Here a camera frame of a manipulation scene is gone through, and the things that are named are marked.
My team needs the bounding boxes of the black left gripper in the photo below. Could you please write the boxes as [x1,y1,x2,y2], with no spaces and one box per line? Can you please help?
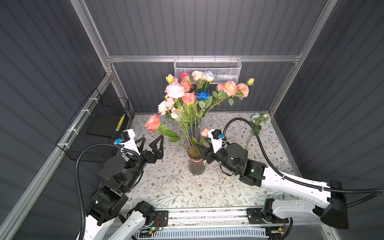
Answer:
[121,134,163,193]

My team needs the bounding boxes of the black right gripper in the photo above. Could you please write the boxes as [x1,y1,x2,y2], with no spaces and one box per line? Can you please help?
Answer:
[195,136,238,175]

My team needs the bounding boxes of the red glass vase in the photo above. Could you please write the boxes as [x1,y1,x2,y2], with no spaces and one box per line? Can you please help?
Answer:
[187,147,206,175]

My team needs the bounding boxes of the coral pink rose stem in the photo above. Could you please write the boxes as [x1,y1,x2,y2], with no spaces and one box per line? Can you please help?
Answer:
[146,111,194,155]

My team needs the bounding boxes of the cream peony spray stem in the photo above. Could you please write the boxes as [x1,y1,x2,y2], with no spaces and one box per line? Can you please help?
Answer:
[158,75,200,159]

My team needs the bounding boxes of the blue rose stem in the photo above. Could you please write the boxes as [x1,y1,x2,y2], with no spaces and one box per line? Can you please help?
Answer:
[196,90,213,124]

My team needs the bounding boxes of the white green spray stem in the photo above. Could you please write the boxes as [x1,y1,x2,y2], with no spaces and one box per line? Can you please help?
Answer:
[246,112,271,134]

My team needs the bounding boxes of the peach spray rose branch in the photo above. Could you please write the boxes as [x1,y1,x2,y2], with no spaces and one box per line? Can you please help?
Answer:
[200,78,255,115]

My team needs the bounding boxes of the pink cream spray rose stem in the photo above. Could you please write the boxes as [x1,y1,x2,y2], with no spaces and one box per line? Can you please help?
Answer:
[167,76,194,114]

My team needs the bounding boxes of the white rose stem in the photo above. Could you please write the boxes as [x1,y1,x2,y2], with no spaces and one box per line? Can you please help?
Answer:
[203,71,215,83]

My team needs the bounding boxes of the hot pink rose stem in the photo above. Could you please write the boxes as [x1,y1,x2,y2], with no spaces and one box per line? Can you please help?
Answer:
[180,72,191,82]

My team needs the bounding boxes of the small pink tulip stem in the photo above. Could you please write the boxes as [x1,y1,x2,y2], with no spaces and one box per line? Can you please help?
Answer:
[191,128,209,159]

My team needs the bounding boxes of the blue purple glass vase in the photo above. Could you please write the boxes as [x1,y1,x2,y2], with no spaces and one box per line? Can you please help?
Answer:
[188,119,202,143]

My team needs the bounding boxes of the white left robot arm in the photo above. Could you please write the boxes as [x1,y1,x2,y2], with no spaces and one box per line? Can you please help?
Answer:
[75,134,164,240]

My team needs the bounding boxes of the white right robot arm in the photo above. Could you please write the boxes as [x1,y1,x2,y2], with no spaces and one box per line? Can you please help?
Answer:
[197,144,349,230]

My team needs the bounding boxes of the floral patterned table mat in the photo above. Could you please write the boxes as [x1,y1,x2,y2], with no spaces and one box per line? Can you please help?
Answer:
[124,112,300,210]

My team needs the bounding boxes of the yellow tool in basket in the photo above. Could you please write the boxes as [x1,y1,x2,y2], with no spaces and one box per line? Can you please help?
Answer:
[116,114,126,132]

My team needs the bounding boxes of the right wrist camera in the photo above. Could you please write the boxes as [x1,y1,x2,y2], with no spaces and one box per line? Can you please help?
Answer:
[208,129,225,153]

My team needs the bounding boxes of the black wire side basket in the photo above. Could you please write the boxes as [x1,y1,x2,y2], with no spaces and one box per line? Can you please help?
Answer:
[57,90,132,161]

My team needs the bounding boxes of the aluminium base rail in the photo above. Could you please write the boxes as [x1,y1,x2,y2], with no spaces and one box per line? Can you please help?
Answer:
[150,200,322,228]

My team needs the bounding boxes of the white wire wall basket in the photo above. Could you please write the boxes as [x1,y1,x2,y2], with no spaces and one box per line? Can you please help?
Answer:
[174,57,242,84]

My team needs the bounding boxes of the right black corrugated cable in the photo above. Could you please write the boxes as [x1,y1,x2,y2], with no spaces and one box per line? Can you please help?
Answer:
[221,117,383,208]

